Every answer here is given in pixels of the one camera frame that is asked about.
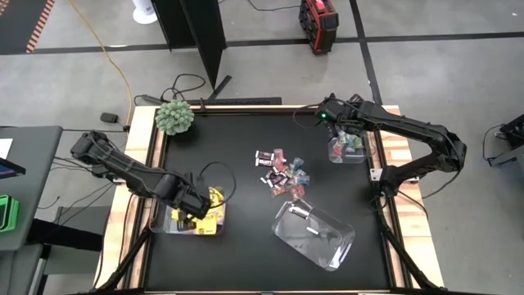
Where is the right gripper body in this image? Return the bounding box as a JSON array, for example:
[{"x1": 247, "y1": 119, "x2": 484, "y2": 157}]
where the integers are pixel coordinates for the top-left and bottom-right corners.
[{"x1": 317, "y1": 96, "x2": 362, "y2": 134}]

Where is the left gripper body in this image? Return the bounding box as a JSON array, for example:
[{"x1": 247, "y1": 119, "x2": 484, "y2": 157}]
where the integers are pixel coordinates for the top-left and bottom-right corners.
[{"x1": 171, "y1": 179, "x2": 213, "y2": 220}]

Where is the clear plastic bin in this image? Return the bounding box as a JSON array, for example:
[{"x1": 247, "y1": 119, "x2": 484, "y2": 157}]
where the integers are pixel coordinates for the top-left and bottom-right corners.
[
  {"x1": 326, "y1": 122, "x2": 369, "y2": 165},
  {"x1": 271, "y1": 198, "x2": 356, "y2": 272},
  {"x1": 147, "y1": 186, "x2": 227, "y2": 237}
]

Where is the green spiky artificial plant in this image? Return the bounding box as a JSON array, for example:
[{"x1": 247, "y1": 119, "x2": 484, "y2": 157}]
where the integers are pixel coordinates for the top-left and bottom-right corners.
[{"x1": 154, "y1": 99, "x2": 196, "y2": 137}]

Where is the red black power station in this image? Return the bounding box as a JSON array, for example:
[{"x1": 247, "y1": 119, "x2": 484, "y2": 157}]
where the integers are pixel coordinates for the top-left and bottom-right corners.
[{"x1": 298, "y1": 0, "x2": 340, "y2": 56}]

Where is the black flat floor bar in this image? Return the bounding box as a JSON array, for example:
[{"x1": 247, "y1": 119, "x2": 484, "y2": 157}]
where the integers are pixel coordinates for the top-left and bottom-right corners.
[{"x1": 133, "y1": 94, "x2": 282, "y2": 107}]

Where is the black desk base beam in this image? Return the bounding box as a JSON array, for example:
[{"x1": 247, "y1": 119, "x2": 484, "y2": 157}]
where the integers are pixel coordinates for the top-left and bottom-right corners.
[{"x1": 25, "y1": 218, "x2": 103, "y2": 252}]

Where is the wooden table board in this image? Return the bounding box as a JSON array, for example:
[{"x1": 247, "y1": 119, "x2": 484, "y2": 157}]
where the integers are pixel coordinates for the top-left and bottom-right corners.
[{"x1": 93, "y1": 105, "x2": 445, "y2": 290}]

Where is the grey side desk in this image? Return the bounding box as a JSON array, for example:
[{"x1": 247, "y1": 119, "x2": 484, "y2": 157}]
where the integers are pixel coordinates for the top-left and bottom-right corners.
[{"x1": 0, "y1": 125, "x2": 64, "y2": 252}]

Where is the black equipment cart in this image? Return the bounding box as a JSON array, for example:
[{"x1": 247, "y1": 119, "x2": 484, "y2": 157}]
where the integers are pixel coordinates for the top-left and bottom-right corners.
[{"x1": 482, "y1": 113, "x2": 524, "y2": 168}]

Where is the green plastic crate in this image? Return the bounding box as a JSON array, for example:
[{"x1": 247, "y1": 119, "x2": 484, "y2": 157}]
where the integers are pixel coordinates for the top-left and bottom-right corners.
[{"x1": 0, "y1": 194, "x2": 20, "y2": 234}]

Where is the dark blue tablet device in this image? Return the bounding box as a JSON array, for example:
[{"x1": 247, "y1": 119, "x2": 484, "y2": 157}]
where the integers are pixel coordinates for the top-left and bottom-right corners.
[{"x1": 0, "y1": 157, "x2": 27, "y2": 180}]

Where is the white round fan base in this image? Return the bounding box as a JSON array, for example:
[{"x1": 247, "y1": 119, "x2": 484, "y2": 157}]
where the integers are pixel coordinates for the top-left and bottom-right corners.
[{"x1": 131, "y1": 0, "x2": 159, "y2": 25}]

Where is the black mat with striped edge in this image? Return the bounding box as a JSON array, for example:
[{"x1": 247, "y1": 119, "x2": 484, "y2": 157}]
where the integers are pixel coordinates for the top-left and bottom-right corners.
[{"x1": 0, "y1": 0, "x2": 56, "y2": 54}]

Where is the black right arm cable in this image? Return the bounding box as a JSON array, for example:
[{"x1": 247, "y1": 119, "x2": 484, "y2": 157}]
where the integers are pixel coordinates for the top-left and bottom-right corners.
[{"x1": 291, "y1": 102, "x2": 328, "y2": 131}]

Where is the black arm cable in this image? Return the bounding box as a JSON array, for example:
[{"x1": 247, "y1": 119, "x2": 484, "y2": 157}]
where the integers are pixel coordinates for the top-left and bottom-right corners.
[
  {"x1": 198, "y1": 161, "x2": 238, "y2": 211},
  {"x1": 291, "y1": 102, "x2": 328, "y2": 131}
]

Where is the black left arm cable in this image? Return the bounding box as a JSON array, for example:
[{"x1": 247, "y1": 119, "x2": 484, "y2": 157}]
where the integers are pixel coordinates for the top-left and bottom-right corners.
[{"x1": 198, "y1": 161, "x2": 238, "y2": 211}]

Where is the black coiled floor cable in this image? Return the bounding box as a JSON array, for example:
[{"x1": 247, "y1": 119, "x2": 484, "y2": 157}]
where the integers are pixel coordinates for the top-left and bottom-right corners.
[{"x1": 160, "y1": 73, "x2": 206, "y2": 102}]

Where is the black metal table frame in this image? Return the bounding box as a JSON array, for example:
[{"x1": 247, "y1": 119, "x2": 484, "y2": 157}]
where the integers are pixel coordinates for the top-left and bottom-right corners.
[{"x1": 92, "y1": 104, "x2": 447, "y2": 295}]

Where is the yellow extension cable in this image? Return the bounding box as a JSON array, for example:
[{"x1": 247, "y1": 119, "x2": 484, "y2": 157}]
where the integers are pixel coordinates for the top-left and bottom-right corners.
[{"x1": 67, "y1": 0, "x2": 134, "y2": 126}]

